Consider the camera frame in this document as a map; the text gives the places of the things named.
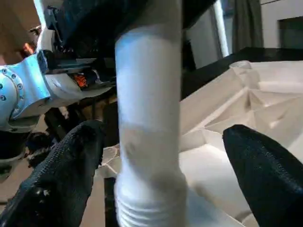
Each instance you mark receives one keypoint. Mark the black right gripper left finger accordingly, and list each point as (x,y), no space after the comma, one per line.
(52,184)

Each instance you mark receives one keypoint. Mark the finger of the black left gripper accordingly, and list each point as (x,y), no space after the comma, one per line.
(194,11)
(123,14)

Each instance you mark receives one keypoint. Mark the grey-brown curtain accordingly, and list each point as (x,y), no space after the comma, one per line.
(247,23)

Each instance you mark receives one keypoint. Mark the white plastic table leg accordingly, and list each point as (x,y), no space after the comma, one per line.
(149,106)

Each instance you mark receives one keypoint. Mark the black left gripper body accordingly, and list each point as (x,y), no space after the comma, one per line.
(71,61)

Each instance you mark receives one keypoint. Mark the white plastic table top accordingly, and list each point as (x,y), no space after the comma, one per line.
(213,165)

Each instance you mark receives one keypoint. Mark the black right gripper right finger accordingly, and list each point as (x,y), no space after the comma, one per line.
(272,179)

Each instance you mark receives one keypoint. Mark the black work mat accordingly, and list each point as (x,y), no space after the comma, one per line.
(213,71)

